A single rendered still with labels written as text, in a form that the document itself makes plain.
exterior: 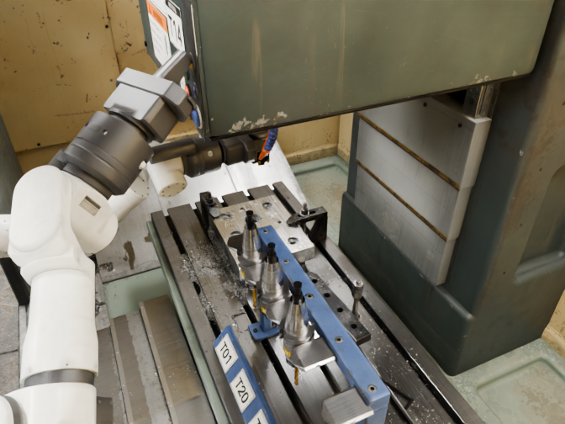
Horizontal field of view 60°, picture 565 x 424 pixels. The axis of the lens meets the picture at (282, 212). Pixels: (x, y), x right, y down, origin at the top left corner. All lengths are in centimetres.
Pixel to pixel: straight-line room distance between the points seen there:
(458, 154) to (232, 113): 65
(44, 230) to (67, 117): 158
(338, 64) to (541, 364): 130
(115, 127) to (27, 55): 144
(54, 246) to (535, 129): 93
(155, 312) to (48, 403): 112
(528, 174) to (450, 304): 47
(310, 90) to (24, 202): 43
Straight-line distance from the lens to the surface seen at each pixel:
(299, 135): 247
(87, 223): 64
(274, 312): 91
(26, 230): 59
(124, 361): 152
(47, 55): 205
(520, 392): 172
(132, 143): 63
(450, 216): 132
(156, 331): 156
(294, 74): 75
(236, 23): 70
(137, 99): 66
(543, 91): 111
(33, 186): 62
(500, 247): 131
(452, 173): 126
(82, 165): 62
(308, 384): 120
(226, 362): 121
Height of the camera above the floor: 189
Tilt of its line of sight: 36 degrees down
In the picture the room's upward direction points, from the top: straight up
